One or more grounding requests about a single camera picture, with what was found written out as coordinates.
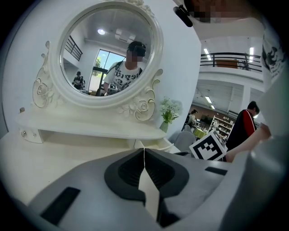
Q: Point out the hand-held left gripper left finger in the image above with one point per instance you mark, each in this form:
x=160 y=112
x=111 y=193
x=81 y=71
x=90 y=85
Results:
x=85 y=194

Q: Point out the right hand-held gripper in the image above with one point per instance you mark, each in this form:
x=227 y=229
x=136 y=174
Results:
x=207 y=147

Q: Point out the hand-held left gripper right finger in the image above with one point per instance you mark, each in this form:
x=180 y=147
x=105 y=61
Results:
x=194 y=180

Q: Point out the person's right forearm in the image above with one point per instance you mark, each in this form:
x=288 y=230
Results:
x=248 y=144

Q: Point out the white dressing table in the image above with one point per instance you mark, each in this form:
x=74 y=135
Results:
x=67 y=144

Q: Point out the grey chair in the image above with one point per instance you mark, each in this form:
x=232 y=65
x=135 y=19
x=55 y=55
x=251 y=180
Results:
x=183 y=137

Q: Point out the table with green cloth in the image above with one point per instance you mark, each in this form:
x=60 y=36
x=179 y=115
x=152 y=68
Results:
x=201 y=133

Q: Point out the vase with white flowers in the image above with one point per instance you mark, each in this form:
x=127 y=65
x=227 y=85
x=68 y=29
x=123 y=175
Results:
x=168 y=112

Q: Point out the white shelf rack with goods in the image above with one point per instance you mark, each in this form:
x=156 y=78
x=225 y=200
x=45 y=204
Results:
x=223 y=126

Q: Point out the black balcony railing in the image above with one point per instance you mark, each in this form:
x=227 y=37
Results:
x=230 y=61

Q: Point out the small grey bottle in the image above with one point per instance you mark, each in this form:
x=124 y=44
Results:
x=22 y=110

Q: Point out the oval white-framed mirror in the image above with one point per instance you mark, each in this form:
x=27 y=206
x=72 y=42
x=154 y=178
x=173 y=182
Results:
x=106 y=49

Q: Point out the person's white printed shirt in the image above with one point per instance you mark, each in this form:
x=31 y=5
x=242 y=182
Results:
x=272 y=58

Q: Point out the person's head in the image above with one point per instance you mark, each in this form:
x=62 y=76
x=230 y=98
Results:
x=216 y=9

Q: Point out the black head-worn camera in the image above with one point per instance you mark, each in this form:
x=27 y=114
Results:
x=184 y=14

